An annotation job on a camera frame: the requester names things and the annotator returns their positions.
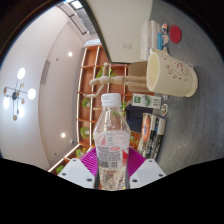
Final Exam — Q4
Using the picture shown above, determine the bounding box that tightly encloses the white partition with dark top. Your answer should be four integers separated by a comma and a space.
79, 0, 154, 64

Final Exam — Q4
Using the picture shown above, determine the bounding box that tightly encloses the cream ceramic mug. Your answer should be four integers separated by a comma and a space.
146, 47, 199, 98

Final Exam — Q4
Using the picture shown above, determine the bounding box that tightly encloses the clear plastic water bottle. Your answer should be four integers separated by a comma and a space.
92, 93, 132, 191

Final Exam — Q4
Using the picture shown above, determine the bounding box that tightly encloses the stack of dark books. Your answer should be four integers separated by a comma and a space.
137, 112, 167, 161

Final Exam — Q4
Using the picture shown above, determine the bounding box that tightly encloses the tan chair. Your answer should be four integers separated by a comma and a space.
128, 60, 151, 94

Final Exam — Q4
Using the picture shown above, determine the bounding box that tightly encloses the wooden shelf unit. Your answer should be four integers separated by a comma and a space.
48, 44, 148, 174

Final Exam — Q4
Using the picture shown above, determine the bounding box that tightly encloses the ceiling lamp with round bulbs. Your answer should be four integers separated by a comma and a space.
2, 67, 37, 122

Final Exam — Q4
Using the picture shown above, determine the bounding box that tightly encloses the flat round red coaster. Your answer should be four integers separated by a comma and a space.
169, 24, 183, 44

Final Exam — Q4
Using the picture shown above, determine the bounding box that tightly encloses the upright green and white carton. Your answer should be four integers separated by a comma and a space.
131, 93, 163, 109

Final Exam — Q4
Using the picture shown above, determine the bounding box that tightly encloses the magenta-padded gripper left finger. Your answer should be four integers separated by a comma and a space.
57, 147, 101, 190

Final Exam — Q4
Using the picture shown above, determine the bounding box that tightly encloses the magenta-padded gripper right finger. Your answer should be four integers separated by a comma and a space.
128, 147, 167, 190

